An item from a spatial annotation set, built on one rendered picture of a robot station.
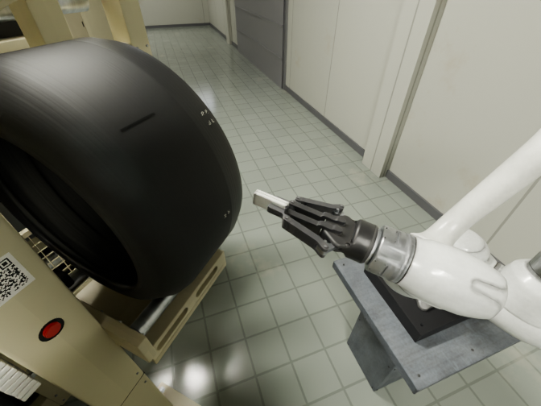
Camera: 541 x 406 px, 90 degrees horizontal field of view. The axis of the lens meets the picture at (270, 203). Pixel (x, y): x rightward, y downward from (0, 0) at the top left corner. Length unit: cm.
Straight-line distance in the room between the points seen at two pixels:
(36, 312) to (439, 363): 107
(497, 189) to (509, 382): 149
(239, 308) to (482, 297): 146
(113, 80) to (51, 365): 57
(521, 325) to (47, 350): 111
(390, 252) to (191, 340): 145
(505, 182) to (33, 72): 82
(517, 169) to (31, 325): 94
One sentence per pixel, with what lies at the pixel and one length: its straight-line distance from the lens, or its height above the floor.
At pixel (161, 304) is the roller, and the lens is 83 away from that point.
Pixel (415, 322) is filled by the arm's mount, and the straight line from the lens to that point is 109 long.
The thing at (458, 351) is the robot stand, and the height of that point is 65.
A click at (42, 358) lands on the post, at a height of 102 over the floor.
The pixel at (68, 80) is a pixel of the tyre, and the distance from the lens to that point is 54.
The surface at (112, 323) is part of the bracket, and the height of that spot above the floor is 95.
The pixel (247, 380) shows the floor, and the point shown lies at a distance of 166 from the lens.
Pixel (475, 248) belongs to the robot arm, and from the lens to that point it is 98.
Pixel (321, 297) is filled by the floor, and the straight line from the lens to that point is 187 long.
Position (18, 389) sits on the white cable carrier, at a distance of 78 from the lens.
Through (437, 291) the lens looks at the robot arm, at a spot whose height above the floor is 121.
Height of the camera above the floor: 160
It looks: 41 degrees down
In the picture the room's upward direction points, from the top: straight up
